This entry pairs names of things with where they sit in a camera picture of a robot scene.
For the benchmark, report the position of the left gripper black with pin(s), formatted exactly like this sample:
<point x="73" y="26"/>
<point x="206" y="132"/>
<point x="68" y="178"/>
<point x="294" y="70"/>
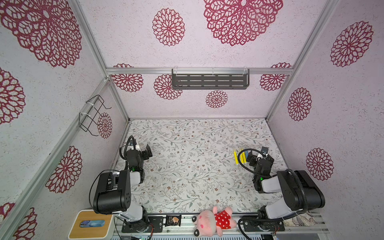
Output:
<point x="144" y="153"/>

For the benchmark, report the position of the yellow highlighter pen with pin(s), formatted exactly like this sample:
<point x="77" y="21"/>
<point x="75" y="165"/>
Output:
<point x="242" y="157"/>
<point x="236" y="158"/>

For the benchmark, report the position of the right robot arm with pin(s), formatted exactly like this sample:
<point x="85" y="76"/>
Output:
<point x="299" y="192"/>

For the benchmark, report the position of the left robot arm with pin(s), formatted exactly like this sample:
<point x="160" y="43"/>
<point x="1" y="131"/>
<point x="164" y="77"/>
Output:
<point x="113" y="192"/>

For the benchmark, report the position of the small dark snack packet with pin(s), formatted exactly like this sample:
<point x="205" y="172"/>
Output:
<point x="173" y="220"/>

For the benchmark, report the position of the pink pig plush toy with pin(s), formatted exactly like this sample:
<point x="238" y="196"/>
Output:
<point x="213" y="222"/>

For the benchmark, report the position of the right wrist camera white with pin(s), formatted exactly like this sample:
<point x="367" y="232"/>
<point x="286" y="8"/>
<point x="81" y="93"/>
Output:
<point x="263" y="153"/>

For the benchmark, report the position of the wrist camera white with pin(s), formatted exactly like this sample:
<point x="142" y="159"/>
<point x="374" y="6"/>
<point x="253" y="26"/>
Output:
<point x="136" y="147"/>
<point x="263" y="153"/>

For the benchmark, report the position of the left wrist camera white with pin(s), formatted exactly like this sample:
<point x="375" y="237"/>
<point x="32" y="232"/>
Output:
<point x="136" y="147"/>

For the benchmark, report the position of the black wire wall rack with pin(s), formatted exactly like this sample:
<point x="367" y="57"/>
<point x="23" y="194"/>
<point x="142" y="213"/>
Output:
<point x="88" y="118"/>

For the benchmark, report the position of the dark grey wall shelf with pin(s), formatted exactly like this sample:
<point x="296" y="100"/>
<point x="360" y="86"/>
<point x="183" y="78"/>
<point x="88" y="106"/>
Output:
<point x="212" y="81"/>

